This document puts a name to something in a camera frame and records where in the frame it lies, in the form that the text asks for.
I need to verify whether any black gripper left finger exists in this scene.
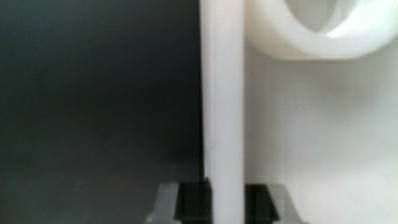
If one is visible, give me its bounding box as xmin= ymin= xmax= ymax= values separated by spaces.
xmin=143 ymin=182 xmax=211 ymax=224

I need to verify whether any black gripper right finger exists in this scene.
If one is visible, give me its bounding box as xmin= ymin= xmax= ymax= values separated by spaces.
xmin=245 ymin=184 xmax=308 ymax=224

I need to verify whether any white square tabletop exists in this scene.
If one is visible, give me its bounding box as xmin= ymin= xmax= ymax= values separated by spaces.
xmin=198 ymin=0 xmax=398 ymax=224

